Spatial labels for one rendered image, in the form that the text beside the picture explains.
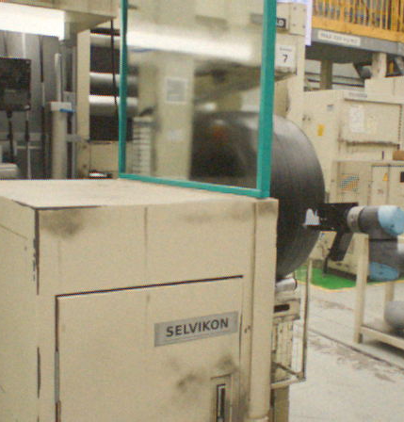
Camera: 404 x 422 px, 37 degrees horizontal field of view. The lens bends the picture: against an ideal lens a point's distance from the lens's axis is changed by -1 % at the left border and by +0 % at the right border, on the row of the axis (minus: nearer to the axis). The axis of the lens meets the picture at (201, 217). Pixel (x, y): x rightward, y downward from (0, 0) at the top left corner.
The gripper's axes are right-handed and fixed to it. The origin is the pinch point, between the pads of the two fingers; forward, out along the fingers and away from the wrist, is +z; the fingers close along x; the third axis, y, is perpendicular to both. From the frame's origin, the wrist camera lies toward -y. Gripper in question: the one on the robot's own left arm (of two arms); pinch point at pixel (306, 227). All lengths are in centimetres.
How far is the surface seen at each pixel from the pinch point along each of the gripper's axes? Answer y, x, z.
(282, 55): 64, -26, 40
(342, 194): 15, -339, 327
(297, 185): 12.8, 3.4, -0.2
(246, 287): -6, 67, -61
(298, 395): -98, -94, 118
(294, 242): -4.6, 2.1, 3.5
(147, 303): -6, 85, -61
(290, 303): -25.3, -4.5, 14.2
